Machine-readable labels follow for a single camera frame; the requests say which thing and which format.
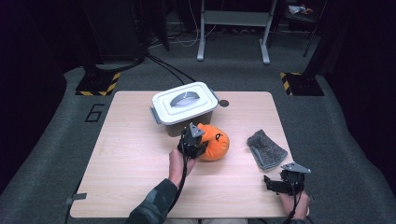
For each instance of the person's right hand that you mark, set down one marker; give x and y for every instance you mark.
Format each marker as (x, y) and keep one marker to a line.
(300, 207)

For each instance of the grey fluffy towel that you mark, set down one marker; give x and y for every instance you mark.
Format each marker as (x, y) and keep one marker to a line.
(267, 151)

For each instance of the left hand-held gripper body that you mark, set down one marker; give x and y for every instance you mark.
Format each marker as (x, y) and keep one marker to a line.
(190, 144)

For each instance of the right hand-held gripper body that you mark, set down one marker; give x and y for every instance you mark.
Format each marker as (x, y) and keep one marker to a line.
(294, 183)

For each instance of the orange plush toy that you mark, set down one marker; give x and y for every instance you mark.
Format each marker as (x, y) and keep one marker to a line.
(216, 146)

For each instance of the white and orange clutter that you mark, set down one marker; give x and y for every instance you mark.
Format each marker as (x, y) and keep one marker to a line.
(297, 9)

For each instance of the black equipment cabinet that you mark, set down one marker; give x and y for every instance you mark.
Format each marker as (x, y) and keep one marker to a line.
(118, 31)

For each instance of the dark metal rack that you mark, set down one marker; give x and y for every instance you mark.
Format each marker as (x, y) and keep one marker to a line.
(314, 28)

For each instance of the dark round table hole cap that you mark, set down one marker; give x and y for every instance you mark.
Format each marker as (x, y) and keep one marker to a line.
(224, 103)

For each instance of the striped black stand base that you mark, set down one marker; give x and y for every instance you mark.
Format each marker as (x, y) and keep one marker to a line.
(96, 84)
(303, 84)

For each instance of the grey tape strip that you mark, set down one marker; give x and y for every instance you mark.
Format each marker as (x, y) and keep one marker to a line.
(76, 198)

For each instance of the white lidded storage box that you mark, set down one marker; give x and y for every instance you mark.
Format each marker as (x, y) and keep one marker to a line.
(199, 107)

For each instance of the brown translucent storage box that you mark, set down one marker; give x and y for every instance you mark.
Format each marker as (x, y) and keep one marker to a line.
(177, 129)

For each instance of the person's left hand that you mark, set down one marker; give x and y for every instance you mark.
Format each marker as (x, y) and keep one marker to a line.
(177, 166)

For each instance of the white metal stand frame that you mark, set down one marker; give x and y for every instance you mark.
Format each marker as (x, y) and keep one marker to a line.
(236, 18)

